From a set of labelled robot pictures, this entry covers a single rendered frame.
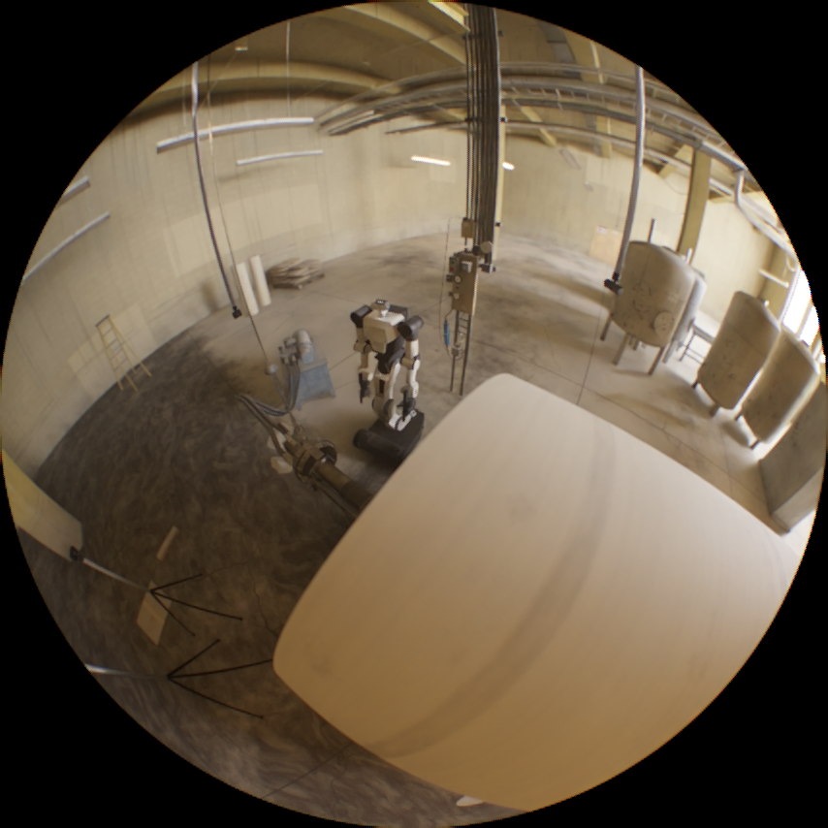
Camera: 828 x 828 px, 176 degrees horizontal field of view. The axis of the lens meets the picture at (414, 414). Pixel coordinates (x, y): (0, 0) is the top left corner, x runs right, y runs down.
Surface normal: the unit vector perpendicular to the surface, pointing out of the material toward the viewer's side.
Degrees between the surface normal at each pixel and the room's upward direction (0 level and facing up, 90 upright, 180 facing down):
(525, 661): 18
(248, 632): 0
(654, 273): 90
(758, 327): 90
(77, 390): 90
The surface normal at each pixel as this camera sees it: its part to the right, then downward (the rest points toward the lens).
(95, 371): 0.79, 0.43
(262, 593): -0.02, -0.69
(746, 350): -0.87, 0.37
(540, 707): -0.26, -0.40
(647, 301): -0.72, 0.51
